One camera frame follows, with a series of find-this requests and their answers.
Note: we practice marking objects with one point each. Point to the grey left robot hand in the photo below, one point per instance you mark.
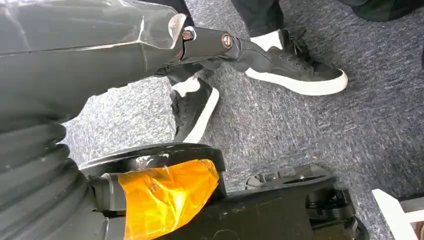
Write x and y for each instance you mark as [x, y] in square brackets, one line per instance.
[73, 56]

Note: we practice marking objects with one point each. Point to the black shoe white sole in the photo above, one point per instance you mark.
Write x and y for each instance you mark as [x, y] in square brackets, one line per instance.
[298, 73]
[192, 109]

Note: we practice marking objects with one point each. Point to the ribbed grey left arm sleeve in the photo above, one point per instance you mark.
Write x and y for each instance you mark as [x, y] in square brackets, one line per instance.
[33, 185]

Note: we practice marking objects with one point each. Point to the black robot foot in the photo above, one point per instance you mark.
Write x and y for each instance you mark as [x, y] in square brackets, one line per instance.
[271, 215]

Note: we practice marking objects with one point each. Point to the dark shoe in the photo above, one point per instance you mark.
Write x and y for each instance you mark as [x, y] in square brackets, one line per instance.
[384, 8]

